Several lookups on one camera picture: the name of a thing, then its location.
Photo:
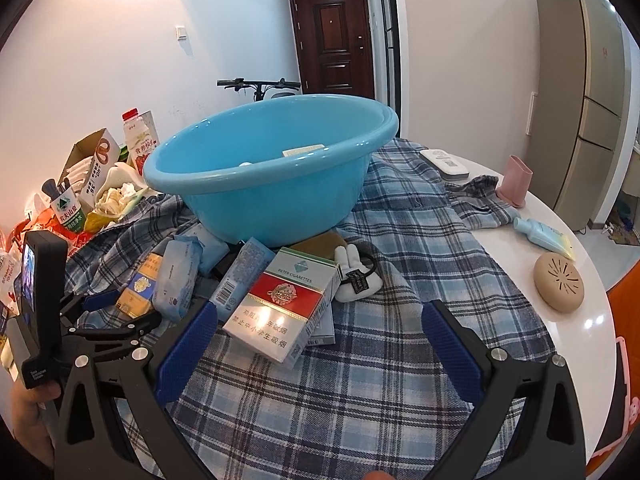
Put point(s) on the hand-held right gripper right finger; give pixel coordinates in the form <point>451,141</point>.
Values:
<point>450,355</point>

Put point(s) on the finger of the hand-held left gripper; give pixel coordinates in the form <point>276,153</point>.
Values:
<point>100,302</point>
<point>127,331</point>

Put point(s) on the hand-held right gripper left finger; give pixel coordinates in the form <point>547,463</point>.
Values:
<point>186,352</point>

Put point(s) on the red and white cigarette pack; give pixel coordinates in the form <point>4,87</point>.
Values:
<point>280,310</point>

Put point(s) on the blue plastic basin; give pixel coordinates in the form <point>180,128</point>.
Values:
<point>250,195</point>

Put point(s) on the person's left hand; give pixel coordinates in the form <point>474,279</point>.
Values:
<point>27,415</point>

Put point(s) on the white and red snack packet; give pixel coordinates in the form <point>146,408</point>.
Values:
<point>7,280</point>

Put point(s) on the yellow and blue small box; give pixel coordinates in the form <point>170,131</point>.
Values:
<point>140,285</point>

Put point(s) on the red plastic bag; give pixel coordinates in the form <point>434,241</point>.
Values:
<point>47,221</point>

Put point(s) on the blue plaid shirt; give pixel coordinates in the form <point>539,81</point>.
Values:
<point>400,310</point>

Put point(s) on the green label water bottle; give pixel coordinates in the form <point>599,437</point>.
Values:
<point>67,215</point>

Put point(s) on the light blue tissue packet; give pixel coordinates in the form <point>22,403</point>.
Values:
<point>175,280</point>
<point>212,250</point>

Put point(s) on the yellow-green plastic bag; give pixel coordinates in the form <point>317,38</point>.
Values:
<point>97,222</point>

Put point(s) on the light blue tube box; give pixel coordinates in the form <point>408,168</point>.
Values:
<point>240,275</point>

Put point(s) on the black flat item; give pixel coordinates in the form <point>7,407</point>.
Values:
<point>225,264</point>

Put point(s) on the white crumpled plastic bag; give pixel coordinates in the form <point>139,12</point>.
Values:
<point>117,195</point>

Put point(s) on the grey-blue flat box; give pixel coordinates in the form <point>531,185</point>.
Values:
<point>322,330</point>

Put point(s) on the beige round case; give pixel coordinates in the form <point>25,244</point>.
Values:
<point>560,282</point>

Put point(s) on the open cardboard snack box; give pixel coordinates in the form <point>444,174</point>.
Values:
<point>102,155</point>

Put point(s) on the light blue lotion bottle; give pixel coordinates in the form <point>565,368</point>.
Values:
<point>542,235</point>

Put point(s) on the red cap milk bottle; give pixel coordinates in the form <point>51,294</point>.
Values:
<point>140,145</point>

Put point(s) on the brown flat pouch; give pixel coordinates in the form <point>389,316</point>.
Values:
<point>320,242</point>

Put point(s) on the pink plastic holder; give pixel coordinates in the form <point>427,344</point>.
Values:
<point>515,180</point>

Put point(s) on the white rectangular device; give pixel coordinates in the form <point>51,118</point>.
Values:
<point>445,164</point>

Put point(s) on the beige refrigerator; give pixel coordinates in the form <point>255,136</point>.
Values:
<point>590,110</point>

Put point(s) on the dark framed glass door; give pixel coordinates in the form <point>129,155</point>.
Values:
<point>390,35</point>

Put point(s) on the brown wooden door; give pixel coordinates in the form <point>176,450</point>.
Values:
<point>332,40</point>

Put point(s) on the white light switch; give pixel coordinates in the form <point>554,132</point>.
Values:
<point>181,32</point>

